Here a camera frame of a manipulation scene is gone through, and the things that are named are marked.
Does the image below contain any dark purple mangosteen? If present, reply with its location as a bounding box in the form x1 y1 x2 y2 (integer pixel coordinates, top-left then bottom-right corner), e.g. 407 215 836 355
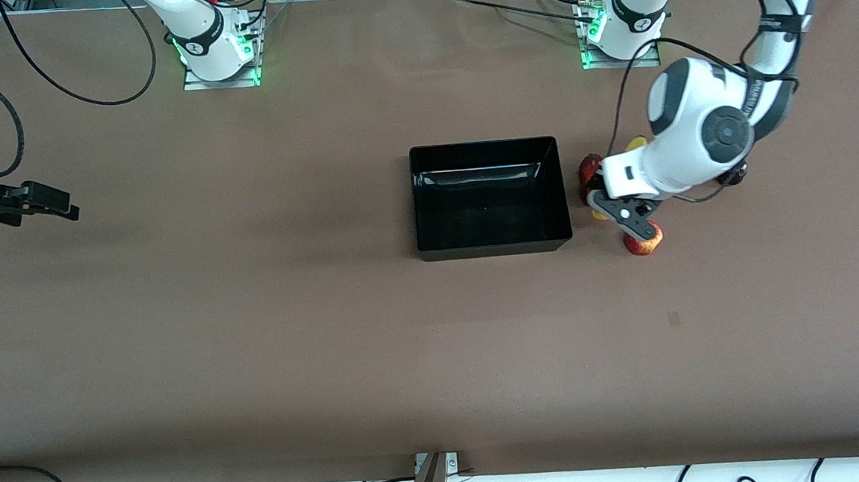
719 161 750 188

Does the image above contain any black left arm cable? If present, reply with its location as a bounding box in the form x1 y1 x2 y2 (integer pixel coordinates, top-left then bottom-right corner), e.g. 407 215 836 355
598 0 813 210

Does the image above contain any long looping black cable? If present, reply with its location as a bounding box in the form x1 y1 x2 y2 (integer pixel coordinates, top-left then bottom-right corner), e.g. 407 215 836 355
1 0 161 114

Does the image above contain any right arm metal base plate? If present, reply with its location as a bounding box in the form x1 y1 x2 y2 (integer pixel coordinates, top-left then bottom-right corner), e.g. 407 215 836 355
179 11 263 93

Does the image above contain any silver table edge bracket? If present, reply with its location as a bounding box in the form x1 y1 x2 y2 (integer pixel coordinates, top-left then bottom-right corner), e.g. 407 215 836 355
413 449 462 479

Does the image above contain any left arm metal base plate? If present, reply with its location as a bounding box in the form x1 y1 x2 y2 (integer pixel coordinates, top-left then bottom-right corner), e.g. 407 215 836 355
575 0 662 72

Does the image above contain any red yellow mango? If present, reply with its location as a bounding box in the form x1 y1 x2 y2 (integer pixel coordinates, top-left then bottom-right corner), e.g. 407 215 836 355
577 152 609 208

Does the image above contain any black base cable bundle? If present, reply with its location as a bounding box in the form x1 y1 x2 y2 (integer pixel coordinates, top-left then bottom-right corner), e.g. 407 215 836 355
228 0 295 40

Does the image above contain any black base power cable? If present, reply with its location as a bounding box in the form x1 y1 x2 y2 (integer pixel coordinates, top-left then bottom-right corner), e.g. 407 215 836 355
450 0 598 35

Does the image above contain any black plastic box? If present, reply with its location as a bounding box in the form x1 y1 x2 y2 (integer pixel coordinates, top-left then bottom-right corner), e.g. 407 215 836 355
408 135 575 263

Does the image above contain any yellow banana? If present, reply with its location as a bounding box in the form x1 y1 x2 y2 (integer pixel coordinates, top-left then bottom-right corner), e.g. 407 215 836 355
586 134 655 223

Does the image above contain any red yellow apple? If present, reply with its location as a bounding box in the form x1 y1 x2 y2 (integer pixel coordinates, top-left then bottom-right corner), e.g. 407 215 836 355
621 219 665 258

